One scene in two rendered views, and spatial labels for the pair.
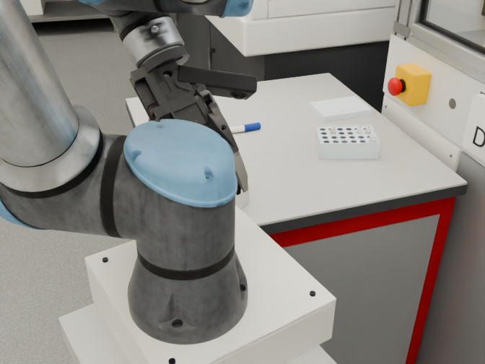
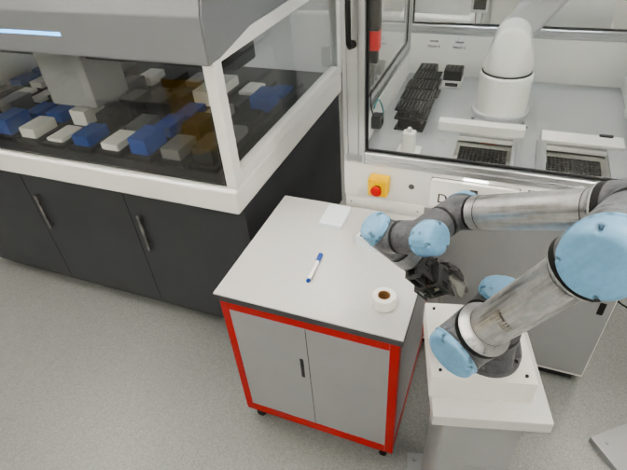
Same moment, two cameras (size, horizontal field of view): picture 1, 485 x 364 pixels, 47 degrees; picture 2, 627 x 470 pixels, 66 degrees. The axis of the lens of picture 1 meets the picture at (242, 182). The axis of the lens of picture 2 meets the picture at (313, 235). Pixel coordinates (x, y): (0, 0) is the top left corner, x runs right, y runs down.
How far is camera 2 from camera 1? 1.08 m
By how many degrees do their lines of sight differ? 39
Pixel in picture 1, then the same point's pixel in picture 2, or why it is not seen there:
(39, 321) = not seen: outside the picture
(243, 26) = (233, 196)
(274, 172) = (373, 275)
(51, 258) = (129, 457)
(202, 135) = (502, 280)
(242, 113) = (295, 253)
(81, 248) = (140, 431)
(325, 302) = not seen: hidden behind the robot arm
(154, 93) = (427, 276)
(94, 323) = (448, 402)
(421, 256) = not seen: hidden behind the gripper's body
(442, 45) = (395, 159)
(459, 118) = (419, 192)
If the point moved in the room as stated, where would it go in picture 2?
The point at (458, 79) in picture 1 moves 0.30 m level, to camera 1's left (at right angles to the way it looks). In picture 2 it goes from (412, 174) to (364, 215)
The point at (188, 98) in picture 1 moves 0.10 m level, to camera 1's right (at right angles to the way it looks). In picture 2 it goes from (440, 268) to (460, 245)
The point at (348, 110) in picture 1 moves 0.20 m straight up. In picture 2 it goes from (343, 215) to (341, 169)
